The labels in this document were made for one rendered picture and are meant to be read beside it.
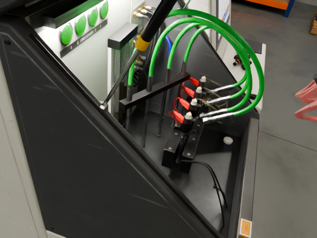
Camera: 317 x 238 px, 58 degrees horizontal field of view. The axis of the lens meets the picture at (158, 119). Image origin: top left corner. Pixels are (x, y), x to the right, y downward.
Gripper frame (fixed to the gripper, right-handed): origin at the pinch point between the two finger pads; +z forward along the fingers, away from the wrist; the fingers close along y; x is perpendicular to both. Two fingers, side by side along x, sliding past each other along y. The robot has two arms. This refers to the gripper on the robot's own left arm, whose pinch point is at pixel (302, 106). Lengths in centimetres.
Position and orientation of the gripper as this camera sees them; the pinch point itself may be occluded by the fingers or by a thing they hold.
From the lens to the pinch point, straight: 68.6
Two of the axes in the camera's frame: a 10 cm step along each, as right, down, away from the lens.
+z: -5.9, 1.8, 7.8
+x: 6.3, 7.1, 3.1
